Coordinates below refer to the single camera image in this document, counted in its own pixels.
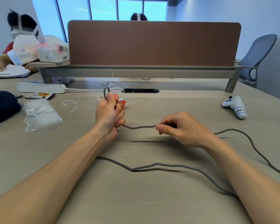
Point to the black flat tablet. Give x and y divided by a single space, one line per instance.
30 75

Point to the person's right hand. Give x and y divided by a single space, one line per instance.
189 130

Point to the small white rounded object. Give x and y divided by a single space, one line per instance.
66 81

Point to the white head-mounted headset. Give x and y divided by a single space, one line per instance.
21 33
138 17

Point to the navy baseball cap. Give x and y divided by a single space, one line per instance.
3 108

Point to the person's left hand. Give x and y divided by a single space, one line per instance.
107 116

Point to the person's left forearm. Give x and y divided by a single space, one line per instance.
44 179

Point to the white printed snack packet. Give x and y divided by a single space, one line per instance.
39 95

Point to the white labelled hand controller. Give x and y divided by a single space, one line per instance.
236 107

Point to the brown desk divider panel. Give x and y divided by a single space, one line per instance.
154 43

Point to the person's right forearm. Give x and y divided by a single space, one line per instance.
254 184

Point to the white paper sheets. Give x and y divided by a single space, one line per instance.
9 71

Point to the large glass window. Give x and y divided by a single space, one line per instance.
72 11

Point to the grey metal desk shelf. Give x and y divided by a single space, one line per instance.
142 73

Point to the small purple candy wrapper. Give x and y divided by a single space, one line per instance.
18 96

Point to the round beige shelf board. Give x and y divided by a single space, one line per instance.
46 64

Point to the grey office chair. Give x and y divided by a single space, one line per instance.
259 53

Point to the white tissue pack pink label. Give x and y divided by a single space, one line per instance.
51 52

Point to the white power strip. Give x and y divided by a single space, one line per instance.
39 88

